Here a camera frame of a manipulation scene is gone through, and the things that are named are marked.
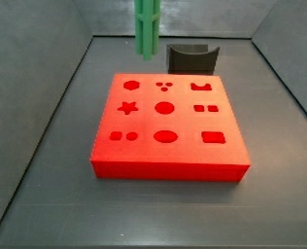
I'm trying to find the green three prong peg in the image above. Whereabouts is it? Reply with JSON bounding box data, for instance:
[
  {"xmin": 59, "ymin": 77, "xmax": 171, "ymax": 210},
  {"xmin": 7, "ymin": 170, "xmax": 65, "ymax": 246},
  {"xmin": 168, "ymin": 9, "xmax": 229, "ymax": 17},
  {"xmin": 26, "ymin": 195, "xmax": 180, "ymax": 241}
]
[{"xmin": 133, "ymin": 0, "xmax": 160, "ymax": 60}]

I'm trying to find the red shape sorter block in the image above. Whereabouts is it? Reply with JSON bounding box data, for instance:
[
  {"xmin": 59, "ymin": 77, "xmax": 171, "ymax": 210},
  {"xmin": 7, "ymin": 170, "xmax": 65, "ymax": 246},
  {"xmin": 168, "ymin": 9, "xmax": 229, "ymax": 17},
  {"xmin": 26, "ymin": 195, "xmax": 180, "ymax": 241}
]
[{"xmin": 91, "ymin": 74, "xmax": 251, "ymax": 182}]

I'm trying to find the dark grey curved holder block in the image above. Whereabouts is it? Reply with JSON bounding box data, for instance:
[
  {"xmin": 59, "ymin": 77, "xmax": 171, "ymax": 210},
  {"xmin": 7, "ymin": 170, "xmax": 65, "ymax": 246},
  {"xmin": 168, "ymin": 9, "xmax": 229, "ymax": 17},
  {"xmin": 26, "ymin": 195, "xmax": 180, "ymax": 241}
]
[{"xmin": 167, "ymin": 44, "xmax": 220, "ymax": 75}]

